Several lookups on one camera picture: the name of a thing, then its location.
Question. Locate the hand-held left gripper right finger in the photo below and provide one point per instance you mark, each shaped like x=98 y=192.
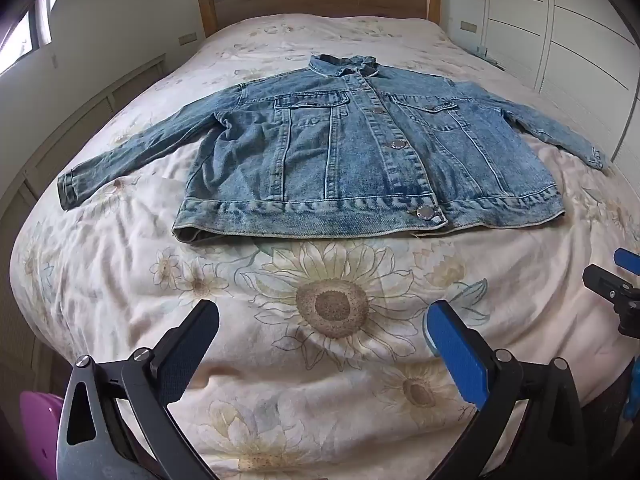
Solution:
x=457 y=355

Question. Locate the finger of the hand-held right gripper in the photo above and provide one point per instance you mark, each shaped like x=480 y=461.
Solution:
x=607 y=284
x=627 y=260

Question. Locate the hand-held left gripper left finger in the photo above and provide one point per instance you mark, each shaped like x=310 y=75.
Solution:
x=187 y=350

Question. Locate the blue denim jacket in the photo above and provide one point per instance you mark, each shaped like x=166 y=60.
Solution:
x=350 y=160

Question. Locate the bed with floral sheet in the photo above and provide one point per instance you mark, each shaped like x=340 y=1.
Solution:
x=325 y=410

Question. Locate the purple plastic stool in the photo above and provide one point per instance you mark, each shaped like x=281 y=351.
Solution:
x=40 y=435

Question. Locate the white wardrobe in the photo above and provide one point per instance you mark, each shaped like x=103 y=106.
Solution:
x=575 y=20

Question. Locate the window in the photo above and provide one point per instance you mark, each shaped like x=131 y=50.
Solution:
x=20 y=35

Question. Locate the beige wall outlet plate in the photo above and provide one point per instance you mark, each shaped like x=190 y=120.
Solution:
x=468 y=26
x=187 y=38

